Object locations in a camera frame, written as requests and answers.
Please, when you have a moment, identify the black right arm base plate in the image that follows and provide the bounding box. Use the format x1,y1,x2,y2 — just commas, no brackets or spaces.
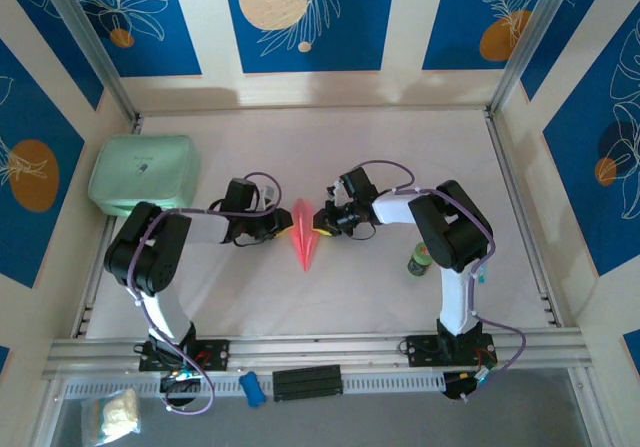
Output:
399,333,499,368

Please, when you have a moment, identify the pink paper sheet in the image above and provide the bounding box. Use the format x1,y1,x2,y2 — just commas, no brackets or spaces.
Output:
290,198,321,272

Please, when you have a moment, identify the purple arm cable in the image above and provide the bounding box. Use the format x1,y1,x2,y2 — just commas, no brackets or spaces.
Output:
127,170,281,416
359,160,527,403

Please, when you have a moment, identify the mint green zip pouch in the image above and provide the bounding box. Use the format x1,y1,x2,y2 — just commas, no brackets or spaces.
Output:
88,134,201,218

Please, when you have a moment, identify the aluminium corner post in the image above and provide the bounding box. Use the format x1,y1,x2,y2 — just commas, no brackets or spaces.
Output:
487,0,584,118
37,0,141,123

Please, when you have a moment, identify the green lidded bottle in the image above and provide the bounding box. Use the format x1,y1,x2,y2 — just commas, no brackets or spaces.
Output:
407,241,434,277

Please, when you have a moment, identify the white crumpled bag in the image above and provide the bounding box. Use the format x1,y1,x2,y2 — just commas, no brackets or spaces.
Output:
81,388,142,443

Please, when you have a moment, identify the black ribbed block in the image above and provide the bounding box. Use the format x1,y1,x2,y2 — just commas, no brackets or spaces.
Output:
272,364,344,402

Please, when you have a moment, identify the aluminium rail frame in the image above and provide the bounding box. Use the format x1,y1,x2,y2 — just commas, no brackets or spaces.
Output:
42,109,586,381

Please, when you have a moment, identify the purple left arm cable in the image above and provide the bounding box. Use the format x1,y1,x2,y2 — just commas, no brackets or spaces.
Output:
127,170,281,416

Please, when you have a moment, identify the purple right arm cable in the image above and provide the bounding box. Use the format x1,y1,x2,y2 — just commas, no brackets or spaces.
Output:
359,160,527,403

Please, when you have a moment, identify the grey slotted cable tray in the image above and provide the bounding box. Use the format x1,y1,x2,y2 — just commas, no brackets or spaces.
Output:
62,370,446,401

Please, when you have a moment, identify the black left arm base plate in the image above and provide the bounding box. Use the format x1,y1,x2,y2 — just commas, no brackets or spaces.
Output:
137,339,231,372

